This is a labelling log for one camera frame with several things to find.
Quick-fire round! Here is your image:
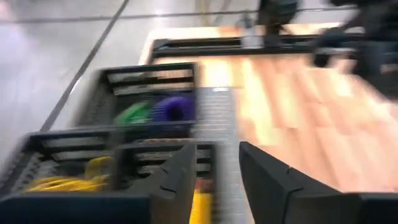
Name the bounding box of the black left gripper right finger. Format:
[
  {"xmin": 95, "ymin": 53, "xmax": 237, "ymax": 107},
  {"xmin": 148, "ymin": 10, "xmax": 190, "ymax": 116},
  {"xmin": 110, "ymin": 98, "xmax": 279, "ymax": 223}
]
[{"xmin": 239, "ymin": 142, "xmax": 358, "ymax": 224}]

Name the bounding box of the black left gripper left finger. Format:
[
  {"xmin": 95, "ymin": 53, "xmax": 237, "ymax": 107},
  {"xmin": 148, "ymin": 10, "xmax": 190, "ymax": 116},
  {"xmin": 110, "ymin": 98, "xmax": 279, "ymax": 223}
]
[{"xmin": 130, "ymin": 143, "xmax": 197, "ymax": 224}]

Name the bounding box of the green yellow crayon box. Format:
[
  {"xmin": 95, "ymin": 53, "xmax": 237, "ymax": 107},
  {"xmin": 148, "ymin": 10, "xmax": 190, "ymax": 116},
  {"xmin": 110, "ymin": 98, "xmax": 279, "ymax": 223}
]
[{"xmin": 188, "ymin": 177, "xmax": 216, "ymax": 224}]

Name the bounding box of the yellow rubber band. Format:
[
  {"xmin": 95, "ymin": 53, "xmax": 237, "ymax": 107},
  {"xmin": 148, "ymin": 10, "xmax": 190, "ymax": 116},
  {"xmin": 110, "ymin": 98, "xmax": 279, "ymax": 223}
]
[
  {"xmin": 24, "ymin": 175, "xmax": 109, "ymax": 192},
  {"xmin": 84, "ymin": 155, "xmax": 113, "ymax": 181}
]

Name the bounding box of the green coil keychain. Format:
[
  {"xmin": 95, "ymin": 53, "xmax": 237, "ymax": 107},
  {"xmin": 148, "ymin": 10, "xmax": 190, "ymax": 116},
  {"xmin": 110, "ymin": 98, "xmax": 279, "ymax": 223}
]
[{"xmin": 113, "ymin": 101, "xmax": 154, "ymax": 126}]

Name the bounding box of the black slotted plastic basket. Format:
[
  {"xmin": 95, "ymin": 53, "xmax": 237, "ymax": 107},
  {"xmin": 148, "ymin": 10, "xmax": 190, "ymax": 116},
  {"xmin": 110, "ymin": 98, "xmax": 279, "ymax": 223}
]
[
  {"xmin": 111, "ymin": 139, "xmax": 218, "ymax": 194},
  {"xmin": 76, "ymin": 62, "xmax": 200, "ymax": 139},
  {"xmin": 0, "ymin": 130, "xmax": 125, "ymax": 200}
]

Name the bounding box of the perforated grey metal shelf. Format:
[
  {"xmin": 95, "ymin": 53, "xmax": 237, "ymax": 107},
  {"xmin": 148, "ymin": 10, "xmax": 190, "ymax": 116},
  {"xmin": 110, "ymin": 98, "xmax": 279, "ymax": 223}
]
[{"xmin": 191, "ymin": 86, "xmax": 249, "ymax": 224}]

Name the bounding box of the black aluminium table frame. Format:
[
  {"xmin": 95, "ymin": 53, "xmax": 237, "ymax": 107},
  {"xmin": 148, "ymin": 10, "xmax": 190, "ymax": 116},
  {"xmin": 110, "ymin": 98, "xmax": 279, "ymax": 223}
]
[{"xmin": 149, "ymin": 33, "xmax": 366, "ymax": 60}]

